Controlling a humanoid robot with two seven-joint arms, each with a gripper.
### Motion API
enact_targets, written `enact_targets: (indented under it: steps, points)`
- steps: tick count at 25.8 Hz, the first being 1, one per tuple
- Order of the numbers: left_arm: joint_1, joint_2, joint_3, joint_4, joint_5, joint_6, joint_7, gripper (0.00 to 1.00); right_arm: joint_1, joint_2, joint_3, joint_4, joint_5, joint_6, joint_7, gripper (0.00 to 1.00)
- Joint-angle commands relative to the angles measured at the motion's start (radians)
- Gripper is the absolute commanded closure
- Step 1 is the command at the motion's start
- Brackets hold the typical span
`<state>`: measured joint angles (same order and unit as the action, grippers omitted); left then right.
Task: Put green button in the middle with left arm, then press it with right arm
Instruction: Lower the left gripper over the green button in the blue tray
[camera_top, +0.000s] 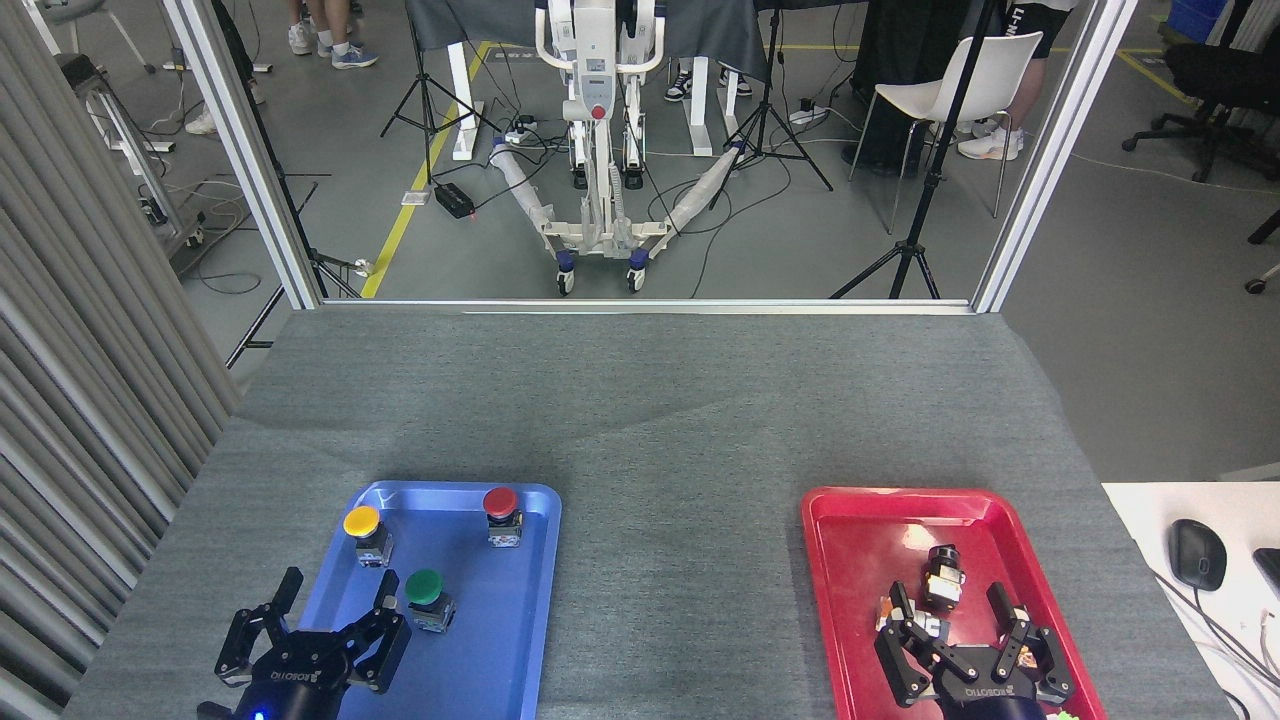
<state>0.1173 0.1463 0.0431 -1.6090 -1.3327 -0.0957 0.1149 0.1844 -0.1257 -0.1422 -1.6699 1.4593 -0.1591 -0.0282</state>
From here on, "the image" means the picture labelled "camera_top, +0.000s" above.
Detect tall black tripod stand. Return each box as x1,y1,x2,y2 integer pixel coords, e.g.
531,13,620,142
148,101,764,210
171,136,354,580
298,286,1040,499
830,0,1001,299

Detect grey metal cart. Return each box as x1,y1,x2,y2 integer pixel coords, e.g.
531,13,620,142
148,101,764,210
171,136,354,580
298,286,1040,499
55,52,206,276

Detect black computer mouse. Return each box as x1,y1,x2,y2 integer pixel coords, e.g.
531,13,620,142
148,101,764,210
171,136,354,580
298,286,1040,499
1168,519,1228,592

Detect red plastic tray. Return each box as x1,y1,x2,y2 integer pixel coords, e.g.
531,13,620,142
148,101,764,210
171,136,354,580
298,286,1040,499
801,487,1108,720

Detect black chair leg with caster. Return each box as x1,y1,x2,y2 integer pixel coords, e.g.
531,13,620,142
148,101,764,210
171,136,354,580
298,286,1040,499
1245,208,1280,296

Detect black table cloth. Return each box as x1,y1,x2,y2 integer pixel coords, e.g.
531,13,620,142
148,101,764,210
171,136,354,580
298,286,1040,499
405,0,771,83

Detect white desk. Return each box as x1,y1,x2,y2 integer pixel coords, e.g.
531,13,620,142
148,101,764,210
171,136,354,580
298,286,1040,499
1102,482,1280,720

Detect green push button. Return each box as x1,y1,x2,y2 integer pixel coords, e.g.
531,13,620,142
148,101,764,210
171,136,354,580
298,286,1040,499
404,569,457,634

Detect grey ribbed curtain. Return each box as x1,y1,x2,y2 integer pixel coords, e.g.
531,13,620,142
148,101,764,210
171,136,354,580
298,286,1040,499
0,0,241,720

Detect white switch block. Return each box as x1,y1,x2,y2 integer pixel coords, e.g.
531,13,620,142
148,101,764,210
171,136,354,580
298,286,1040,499
878,598,951,643

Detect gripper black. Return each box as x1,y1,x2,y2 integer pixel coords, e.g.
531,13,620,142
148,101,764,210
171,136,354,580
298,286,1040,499
214,567,413,720
875,583,1078,720

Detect white table leg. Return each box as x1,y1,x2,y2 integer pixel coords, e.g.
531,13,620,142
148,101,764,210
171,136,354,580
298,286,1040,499
447,42,484,161
688,57,715,157

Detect black office chair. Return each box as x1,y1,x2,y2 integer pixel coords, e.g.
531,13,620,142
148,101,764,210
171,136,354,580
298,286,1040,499
1122,40,1280,184

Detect silver frame rail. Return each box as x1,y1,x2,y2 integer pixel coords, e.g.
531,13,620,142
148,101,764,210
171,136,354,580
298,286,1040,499
320,298,976,317

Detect black knob silver switch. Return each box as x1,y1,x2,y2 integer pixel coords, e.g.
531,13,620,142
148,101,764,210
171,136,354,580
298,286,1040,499
923,545,968,611

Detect silver frame post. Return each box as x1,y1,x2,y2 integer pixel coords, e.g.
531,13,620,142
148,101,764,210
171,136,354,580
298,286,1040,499
163,0,327,310
972,0,1139,314

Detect dark grey felt table cover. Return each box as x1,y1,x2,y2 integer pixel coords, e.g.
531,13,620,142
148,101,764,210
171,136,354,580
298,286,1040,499
62,308,1236,720

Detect white stand on wheels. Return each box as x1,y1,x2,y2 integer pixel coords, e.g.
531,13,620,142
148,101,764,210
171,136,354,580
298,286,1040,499
490,0,746,297

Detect white plastic chair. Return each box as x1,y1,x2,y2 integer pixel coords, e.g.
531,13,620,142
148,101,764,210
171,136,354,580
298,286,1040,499
850,32,1044,236

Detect person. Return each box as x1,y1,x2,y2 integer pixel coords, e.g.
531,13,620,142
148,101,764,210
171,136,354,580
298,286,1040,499
958,0,1081,162
288,0,379,71
185,78,266,137
665,60,753,103

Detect blue plastic tray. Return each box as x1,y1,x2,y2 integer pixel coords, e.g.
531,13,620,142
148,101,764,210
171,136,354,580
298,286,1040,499
265,481,563,720

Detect red push button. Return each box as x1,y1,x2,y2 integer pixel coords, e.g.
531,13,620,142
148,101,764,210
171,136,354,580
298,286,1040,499
483,487,525,549

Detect blue storage bin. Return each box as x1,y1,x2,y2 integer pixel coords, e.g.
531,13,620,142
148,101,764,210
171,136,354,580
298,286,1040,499
1168,0,1233,43

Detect yellow push button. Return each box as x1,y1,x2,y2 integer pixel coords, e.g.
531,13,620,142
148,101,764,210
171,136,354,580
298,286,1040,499
343,505,394,569

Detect black tripod with low legs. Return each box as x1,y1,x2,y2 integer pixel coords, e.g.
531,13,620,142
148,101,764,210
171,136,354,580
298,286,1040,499
225,172,363,369

